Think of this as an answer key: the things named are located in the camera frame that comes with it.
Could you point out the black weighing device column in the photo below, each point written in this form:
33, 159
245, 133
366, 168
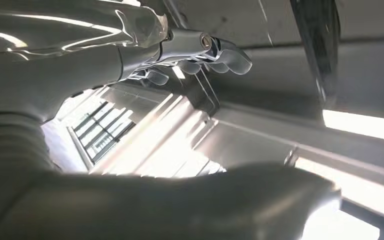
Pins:
314, 39

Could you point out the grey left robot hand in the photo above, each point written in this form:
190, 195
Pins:
62, 66

